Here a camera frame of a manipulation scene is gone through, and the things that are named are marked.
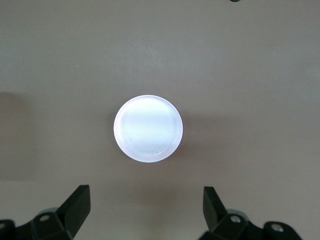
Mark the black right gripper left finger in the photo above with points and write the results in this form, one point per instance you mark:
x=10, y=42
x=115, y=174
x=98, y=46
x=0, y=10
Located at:
x=62, y=225

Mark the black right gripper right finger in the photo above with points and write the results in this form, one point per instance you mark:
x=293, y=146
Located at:
x=225, y=227

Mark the pink round plate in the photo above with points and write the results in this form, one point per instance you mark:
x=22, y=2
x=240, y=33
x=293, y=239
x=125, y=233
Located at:
x=148, y=128

